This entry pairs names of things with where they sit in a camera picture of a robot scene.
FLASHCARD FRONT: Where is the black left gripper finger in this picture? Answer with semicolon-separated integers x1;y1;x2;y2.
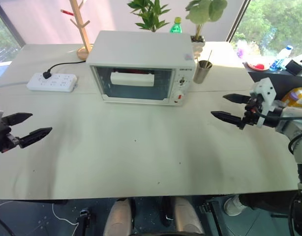
18;127;53;149
0;112;33;127

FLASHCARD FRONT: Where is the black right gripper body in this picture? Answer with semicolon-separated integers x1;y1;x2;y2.
239;96;264;130

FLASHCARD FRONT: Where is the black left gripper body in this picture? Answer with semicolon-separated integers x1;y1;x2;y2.
0;117;20;153

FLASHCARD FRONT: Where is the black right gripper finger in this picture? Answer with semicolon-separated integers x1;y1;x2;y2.
222;93;251;104
210;111;244;126

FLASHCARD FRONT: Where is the white toaster oven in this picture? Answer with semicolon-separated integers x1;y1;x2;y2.
86;30;197;107

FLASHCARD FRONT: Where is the red plate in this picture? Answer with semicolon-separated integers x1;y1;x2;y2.
246;62;270;71

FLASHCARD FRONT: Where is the black side table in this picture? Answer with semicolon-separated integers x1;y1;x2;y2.
242;60;302;99

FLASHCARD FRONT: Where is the steel cup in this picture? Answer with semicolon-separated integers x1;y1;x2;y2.
193;59;213;85

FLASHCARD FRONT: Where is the yellow patterned bag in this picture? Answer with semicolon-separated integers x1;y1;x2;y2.
280;87;302;110

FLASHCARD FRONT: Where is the white power strip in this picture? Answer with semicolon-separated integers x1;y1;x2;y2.
26;72;78;93

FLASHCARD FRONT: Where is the clear blue-cap water bottle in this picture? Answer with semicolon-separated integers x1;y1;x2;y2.
269;44;295;72

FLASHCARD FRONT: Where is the small black box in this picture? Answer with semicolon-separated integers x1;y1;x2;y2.
285;59;302;76

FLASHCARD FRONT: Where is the white plant pot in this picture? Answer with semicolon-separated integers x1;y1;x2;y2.
190;35;207;59

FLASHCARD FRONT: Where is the white shoe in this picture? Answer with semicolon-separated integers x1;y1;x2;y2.
223;195;248;217

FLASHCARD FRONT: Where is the green plastic bottle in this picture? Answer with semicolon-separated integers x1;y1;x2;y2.
169;17;183;34

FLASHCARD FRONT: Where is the round-leaf green plant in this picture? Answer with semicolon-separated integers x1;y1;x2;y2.
184;0;228;42

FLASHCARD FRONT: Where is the black floor stand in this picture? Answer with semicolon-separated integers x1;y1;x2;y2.
76;208;97;236

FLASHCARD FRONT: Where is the wooden branch rack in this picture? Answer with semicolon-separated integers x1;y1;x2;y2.
60;0;93;61

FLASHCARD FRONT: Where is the pale rounded robot leg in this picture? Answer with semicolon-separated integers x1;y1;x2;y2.
102;198;132;236
174;196;205;236

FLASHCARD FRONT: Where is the narrow-leaf green plant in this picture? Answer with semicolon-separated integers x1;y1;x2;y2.
127;0;172;33

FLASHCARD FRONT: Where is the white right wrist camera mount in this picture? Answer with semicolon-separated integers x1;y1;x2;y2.
249;77;276;128

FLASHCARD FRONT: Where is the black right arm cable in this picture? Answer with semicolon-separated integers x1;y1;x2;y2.
254;111;302;155

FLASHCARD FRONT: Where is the white power strip cable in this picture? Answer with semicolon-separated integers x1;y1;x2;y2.
0;79;31;88

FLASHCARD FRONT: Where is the black plug with cable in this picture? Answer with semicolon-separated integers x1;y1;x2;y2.
42;60;87;80

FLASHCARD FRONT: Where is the white floor cable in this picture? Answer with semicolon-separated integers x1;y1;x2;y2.
51;202;80;226

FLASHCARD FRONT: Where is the black table frame leg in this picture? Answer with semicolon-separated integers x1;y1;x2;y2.
199;199;228;236

